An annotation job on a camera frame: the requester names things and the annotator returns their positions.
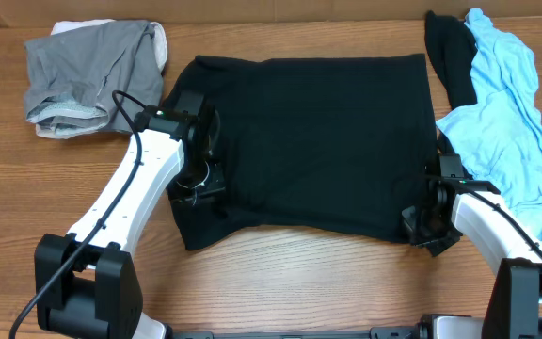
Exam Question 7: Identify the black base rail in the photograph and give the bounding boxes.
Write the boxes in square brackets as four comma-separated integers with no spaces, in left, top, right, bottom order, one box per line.
[167,327,418,339]

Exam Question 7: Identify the black t-shirt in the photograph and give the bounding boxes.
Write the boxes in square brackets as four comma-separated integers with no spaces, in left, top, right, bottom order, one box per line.
[166,54,437,250]

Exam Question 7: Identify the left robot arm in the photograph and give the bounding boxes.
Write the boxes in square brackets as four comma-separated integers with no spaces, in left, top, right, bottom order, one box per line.
[27,91,225,339]

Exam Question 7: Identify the white garment under grey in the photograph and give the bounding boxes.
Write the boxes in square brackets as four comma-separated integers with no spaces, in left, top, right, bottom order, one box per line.
[51,19,168,72]

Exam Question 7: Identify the light blue t-shirt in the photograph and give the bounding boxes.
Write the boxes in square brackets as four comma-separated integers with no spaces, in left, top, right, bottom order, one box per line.
[437,8,542,242]

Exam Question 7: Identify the folded grey shirt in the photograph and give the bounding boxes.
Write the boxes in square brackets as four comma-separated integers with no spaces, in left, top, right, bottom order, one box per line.
[24,20,164,139]

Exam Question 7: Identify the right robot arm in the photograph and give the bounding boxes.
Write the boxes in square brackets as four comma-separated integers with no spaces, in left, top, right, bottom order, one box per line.
[401,153,542,339]

